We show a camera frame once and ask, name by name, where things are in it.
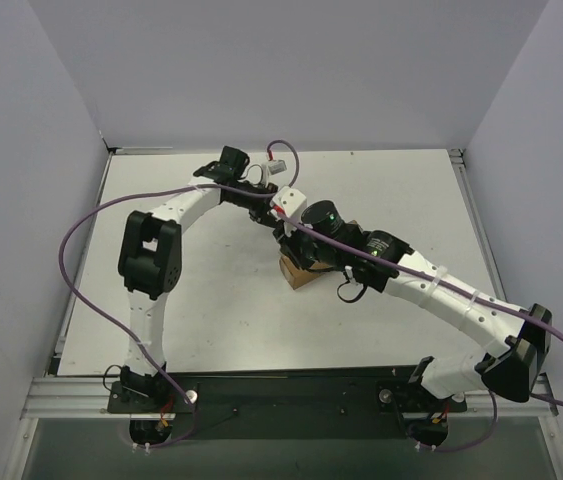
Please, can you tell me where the brown cardboard express box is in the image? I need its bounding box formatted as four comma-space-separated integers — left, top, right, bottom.
279, 255, 326, 290

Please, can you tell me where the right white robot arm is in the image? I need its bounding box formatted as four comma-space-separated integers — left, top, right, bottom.
271, 200, 551, 403

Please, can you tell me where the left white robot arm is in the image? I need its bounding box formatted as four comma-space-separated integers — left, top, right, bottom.
118, 146, 286, 412

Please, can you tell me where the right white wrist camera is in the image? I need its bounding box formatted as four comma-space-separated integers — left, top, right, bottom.
270, 186, 308, 237

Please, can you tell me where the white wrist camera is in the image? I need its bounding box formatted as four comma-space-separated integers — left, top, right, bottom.
260, 159, 287, 185
270, 186, 308, 237

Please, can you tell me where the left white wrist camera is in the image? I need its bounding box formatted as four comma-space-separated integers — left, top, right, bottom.
260, 159, 287, 185

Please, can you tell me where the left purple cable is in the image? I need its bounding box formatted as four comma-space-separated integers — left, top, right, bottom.
56, 140, 301, 449

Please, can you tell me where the purple cable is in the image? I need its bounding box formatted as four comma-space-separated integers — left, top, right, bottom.
56, 140, 301, 449
273, 204, 563, 454

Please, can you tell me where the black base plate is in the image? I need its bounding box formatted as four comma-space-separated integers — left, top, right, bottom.
107, 366, 467, 447

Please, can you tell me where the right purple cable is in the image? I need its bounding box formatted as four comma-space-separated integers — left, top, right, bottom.
273, 204, 563, 454

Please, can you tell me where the aluminium frame rail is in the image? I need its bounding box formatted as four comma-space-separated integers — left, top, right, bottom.
21, 377, 558, 420

